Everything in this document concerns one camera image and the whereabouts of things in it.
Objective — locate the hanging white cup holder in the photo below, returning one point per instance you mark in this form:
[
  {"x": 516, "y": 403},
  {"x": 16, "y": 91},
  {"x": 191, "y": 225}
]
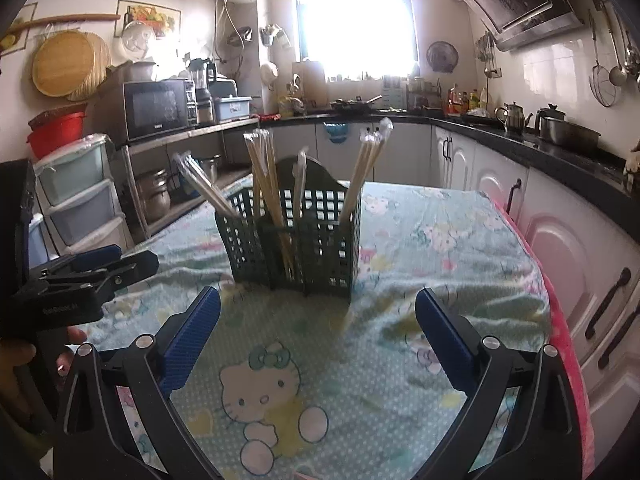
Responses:
[{"x": 274, "y": 36}]

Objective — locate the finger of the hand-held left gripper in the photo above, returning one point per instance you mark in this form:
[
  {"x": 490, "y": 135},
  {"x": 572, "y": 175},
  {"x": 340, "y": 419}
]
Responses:
[
  {"x": 130, "y": 270},
  {"x": 97, "y": 256}
]

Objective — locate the bunch of chopsticks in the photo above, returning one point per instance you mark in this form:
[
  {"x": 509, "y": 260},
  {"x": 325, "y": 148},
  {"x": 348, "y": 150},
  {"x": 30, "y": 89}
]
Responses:
[{"x": 367, "y": 170}]

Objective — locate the blue plastic bowl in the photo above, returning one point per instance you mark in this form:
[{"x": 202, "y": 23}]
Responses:
[{"x": 335, "y": 132}]

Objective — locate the cartoon cat printed blanket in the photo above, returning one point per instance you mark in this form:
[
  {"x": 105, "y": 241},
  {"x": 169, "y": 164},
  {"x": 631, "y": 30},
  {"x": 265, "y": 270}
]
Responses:
[{"x": 400, "y": 285}]

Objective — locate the hanging metal colander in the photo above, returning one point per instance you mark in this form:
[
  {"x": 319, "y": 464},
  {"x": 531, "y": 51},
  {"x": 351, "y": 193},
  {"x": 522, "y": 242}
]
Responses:
[{"x": 239, "y": 39}]

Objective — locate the small steel pot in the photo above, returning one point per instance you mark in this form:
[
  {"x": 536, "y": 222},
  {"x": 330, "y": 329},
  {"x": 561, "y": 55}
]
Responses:
[{"x": 211, "y": 167}]

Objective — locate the steel cooking pot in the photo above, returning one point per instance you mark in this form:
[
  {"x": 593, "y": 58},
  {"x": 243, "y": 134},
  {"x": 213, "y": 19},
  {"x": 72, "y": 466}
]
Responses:
[{"x": 570, "y": 132}]

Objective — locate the condiment bottles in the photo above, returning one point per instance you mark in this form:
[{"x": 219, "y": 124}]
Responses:
[{"x": 467, "y": 100}]

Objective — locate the blender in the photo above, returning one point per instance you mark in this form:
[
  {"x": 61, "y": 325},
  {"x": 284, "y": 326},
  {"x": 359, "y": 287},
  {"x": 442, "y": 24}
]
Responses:
[{"x": 202, "y": 90}]

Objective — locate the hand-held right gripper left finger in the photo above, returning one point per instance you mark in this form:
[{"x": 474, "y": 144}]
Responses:
[{"x": 192, "y": 335}]

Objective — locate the grey dish bin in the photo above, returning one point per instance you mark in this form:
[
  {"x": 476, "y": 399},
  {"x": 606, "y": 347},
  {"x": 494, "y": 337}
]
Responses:
[{"x": 232, "y": 107}]

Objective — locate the decorative figurine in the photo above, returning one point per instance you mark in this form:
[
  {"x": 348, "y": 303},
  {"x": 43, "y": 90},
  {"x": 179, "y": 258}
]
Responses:
[{"x": 632, "y": 165}]

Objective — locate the stacked steel pots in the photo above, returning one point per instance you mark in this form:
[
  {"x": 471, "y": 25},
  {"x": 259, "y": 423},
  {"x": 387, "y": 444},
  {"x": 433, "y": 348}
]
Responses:
[{"x": 152, "y": 197}]

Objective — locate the small round wall fan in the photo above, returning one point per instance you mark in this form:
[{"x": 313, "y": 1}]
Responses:
[{"x": 442, "y": 56}]

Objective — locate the black countertop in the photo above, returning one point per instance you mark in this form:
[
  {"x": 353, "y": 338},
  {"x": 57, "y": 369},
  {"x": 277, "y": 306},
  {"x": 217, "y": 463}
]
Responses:
[{"x": 550, "y": 152}]

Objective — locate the black frying pan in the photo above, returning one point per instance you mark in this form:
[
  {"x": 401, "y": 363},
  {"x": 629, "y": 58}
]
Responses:
[{"x": 352, "y": 104}]

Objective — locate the white round plastic cover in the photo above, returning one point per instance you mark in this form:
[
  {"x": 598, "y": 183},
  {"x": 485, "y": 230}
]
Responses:
[{"x": 138, "y": 40}]

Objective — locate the wooden rolling pin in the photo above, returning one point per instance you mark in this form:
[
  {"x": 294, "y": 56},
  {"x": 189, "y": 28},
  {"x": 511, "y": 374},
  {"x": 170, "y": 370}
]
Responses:
[{"x": 70, "y": 20}]

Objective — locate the wooden cutting board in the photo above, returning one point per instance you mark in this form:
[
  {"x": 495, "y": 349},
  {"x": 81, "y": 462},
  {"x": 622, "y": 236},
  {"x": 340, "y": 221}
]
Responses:
[{"x": 310, "y": 82}]

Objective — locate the blue knife organizer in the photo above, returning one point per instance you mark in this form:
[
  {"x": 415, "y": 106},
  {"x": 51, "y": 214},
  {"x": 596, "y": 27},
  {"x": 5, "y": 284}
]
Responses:
[{"x": 393, "y": 91}]

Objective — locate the window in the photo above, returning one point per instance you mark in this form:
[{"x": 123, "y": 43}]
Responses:
[{"x": 355, "y": 20}]

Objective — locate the pastel plastic drawer tower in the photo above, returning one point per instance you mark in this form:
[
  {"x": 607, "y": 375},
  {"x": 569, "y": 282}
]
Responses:
[{"x": 80, "y": 195}]

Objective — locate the metal shelf rack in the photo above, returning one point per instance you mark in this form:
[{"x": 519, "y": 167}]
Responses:
[{"x": 200, "y": 132}]

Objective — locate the black microwave oven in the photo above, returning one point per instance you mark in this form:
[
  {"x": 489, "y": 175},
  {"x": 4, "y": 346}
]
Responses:
[{"x": 157, "y": 110}]

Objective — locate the black range hood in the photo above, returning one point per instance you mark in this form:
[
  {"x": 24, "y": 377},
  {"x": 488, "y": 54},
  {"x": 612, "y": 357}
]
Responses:
[{"x": 515, "y": 0}]

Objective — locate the steel kettle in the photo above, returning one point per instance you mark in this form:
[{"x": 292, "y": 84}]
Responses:
[{"x": 512, "y": 117}]

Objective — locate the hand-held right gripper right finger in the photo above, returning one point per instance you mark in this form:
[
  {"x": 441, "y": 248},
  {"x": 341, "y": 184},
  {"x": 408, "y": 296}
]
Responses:
[{"x": 445, "y": 340}]

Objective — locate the fruit wall poster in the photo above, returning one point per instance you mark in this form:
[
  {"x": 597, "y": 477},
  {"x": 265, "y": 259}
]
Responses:
[
  {"x": 150, "y": 17},
  {"x": 20, "y": 30}
]

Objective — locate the steel ladle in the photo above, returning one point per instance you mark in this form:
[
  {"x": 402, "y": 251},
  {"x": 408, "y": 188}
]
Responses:
[{"x": 617, "y": 76}]

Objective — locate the white round jug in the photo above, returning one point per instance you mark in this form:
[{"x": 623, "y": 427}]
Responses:
[{"x": 269, "y": 73}]

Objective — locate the hanging kitchen tools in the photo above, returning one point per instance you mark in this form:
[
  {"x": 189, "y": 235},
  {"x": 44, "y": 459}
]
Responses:
[{"x": 487, "y": 55}]

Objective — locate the person's left hand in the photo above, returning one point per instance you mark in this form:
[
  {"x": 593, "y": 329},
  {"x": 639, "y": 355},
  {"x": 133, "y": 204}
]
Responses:
[{"x": 72, "y": 350}]

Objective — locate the cardboard box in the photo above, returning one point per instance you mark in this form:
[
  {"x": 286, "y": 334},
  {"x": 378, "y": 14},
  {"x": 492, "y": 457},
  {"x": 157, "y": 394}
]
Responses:
[{"x": 130, "y": 72}]

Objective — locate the red plastic bucket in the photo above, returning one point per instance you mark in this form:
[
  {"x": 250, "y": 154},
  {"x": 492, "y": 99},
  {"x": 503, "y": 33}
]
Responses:
[{"x": 57, "y": 142}]

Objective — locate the green plastic utensil basket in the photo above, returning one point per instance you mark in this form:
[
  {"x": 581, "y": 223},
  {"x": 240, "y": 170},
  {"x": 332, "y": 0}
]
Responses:
[{"x": 320, "y": 260}]

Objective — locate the round bamboo tray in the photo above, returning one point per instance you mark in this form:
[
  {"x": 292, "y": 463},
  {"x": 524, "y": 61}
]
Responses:
[{"x": 65, "y": 62}]

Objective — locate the pink blanket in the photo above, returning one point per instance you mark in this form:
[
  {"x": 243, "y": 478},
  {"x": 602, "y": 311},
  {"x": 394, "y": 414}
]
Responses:
[{"x": 560, "y": 340}]

